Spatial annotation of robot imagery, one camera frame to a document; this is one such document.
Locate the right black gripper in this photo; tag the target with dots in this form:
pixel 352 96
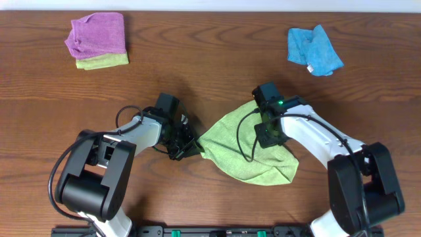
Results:
pixel 263 141

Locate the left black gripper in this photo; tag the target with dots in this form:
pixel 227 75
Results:
pixel 183 145

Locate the green microfiber cloth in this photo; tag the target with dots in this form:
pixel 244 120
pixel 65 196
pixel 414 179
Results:
pixel 230 144

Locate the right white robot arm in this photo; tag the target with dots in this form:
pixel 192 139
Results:
pixel 364 190

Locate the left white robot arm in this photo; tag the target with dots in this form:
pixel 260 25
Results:
pixel 89 180

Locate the blue crumpled cloth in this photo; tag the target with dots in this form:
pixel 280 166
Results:
pixel 313 49

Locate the light green folded cloth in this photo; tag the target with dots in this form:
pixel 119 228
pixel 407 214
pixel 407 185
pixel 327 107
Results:
pixel 103 61

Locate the purple folded cloth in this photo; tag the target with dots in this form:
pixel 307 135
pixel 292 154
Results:
pixel 97 34

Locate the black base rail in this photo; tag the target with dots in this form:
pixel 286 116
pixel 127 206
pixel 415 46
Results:
pixel 159 231

